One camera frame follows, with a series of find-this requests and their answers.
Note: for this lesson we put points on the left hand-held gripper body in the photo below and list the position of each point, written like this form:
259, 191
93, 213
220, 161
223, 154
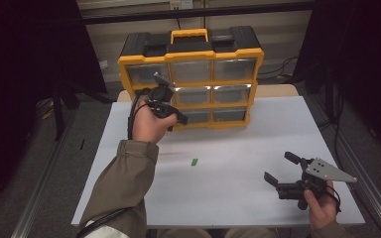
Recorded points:
162, 105

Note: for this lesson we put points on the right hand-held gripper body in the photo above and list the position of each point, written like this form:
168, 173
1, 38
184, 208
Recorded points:
324, 172

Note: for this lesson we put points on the yellow black drawer organizer cabinet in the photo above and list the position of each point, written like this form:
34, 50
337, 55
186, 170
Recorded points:
191, 54

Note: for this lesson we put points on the person's left hand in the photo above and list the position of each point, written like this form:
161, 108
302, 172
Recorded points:
149, 127

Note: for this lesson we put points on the person's right hand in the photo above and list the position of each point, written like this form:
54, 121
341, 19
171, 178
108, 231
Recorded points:
322, 210

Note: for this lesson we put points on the grid of clear drawers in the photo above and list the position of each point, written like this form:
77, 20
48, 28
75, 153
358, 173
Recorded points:
233, 69

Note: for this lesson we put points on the beige desk with black edge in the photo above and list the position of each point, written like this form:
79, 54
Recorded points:
271, 36

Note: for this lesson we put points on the black curtain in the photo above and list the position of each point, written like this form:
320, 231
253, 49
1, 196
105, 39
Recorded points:
20, 66
360, 49

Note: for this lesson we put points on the person's white shirt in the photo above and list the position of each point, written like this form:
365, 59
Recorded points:
109, 231

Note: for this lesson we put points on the aluminium frame rail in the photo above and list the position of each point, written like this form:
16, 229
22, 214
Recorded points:
43, 185
370, 191

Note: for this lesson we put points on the white wall socket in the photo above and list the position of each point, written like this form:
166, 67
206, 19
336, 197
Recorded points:
182, 4

